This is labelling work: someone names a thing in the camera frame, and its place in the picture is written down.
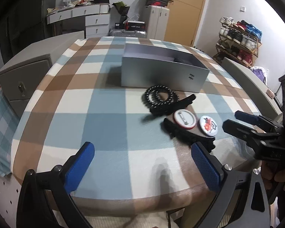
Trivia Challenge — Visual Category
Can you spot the green flower bouquet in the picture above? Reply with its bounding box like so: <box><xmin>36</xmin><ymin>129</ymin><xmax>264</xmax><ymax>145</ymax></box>
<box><xmin>113</xmin><ymin>1</ymin><xmax>130</xmax><ymax>16</ymax></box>

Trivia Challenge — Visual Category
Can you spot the purple bag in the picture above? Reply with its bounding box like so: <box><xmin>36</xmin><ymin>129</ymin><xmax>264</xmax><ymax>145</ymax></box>
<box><xmin>250</xmin><ymin>66</ymin><xmax>269</xmax><ymax>85</ymax></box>

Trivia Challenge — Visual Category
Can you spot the silver flat suitcase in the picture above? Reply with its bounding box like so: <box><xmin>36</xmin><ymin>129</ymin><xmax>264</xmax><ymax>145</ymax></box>
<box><xmin>108</xmin><ymin>28</ymin><xmax>147</xmax><ymax>38</ymax></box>

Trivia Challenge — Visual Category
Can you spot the black toothed hair band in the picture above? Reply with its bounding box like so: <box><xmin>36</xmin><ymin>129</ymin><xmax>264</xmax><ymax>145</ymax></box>
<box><xmin>150</xmin><ymin>94</ymin><xmax>196</xmax><ymax>116</ymax></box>

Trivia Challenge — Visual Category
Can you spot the wooden door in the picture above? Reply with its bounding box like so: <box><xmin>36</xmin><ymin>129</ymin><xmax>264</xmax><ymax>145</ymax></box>
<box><xmin>164</xmin><ymin>0</ymin><xmax>205</xmax><ymax>46</ymax></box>

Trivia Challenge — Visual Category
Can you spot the white China flag badge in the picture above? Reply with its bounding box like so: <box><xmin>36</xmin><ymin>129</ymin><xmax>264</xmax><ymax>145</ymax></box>
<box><xmin>199</xmin><ymin>115</ymin><xmax>218</xmax><ymax>137</ymax></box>

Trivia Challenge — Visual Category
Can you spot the grey cabinet right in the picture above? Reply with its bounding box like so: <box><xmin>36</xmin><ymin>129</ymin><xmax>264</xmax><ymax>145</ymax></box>
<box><xmin>221</xmin><ymin>58</ymin><xmax>282</xmax><ymax>120</ymax></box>

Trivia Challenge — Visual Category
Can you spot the grey safe box left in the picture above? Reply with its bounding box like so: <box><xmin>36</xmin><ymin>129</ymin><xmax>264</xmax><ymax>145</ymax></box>
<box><xmin>0</xmin><ymin>31</ymin><xmax>84</xmax><ymax>117</ymax></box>

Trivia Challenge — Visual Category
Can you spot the person's right hand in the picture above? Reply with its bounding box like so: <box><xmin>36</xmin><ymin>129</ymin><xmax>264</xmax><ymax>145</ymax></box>
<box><xmin>261</xmin><ymin>161</ymin><xmax>285</xmax><ymax>191</ymax></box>

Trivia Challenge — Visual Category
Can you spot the black red box on suitcase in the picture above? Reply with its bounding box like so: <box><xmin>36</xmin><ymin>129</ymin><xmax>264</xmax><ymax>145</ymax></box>
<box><xmin>114</xmin><ymin>21</ymin><xmax>146</xmax><ymax>31</ymax></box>

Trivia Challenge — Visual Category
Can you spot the silver grey box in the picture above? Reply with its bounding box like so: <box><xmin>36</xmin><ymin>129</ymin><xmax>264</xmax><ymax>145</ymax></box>
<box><xmin>121</xmin><ymin>43</ymin><xmax>210</xmax><ymax>93</ymax></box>

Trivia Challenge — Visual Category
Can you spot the wooden shoe rack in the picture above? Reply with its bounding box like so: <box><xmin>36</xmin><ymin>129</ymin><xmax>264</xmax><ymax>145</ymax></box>
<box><xmin>214</xmin><ymin>17</ymin><xmax>263</xmax><ymax>68</ymax></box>

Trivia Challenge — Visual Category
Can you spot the white drawer desk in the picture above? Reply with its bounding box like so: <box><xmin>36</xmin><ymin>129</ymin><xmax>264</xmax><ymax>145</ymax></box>
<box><xmin>47</xmin><ymin>3</ymin><xmax>110</xmax><ymax>38</ymax></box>

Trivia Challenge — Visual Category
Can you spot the black bead bracelet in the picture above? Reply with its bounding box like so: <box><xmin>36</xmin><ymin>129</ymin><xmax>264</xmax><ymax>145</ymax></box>
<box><xmin>144</xmin><ymin>84</ymin><xmax>180</xmax><ymax>110</ymax></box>

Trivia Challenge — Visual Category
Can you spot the plaid blue brown tablecloth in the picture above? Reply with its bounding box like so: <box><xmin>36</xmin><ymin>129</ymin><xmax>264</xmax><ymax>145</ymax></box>
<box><xmin>11</xmin><ymin>36</ymin><xmax>259</xmax><ymax>216</ymax></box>

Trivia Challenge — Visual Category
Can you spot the pink small device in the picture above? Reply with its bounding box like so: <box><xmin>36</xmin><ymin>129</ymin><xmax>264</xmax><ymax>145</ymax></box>
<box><xmin>266</xmin><ymin>89</ymin><xmax>275</xmax><ymax>99</ymax></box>

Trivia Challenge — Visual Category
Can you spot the white red rimmed badge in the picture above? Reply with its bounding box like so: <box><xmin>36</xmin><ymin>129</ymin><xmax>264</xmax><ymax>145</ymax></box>
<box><xmin>173</xmin><ymin>109</ymin><xmax>197</xmax><ymax>130</ymax></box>

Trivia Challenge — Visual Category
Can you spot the white upright suitcase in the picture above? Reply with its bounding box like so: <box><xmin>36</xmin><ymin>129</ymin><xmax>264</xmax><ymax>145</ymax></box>
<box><xmin>142</xmin><ymin>5</ymin><xmax>170</xmax><ymax>41</ymax></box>

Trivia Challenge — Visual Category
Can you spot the black curved hair comb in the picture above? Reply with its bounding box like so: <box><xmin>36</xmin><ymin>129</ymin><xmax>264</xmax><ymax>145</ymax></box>
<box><xmin>163</xmin><ymin>118</ymin><xmax>215</xmax><ymax>153</ymax></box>

